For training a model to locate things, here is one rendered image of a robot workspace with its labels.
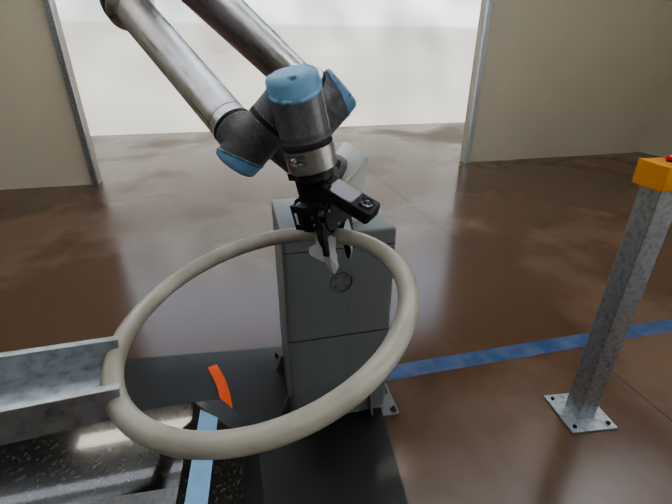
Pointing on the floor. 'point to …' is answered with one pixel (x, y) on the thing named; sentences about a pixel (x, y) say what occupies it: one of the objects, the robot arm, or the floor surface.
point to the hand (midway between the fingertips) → (343, 261)
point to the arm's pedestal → (331, 313)
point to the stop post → (619, 299)
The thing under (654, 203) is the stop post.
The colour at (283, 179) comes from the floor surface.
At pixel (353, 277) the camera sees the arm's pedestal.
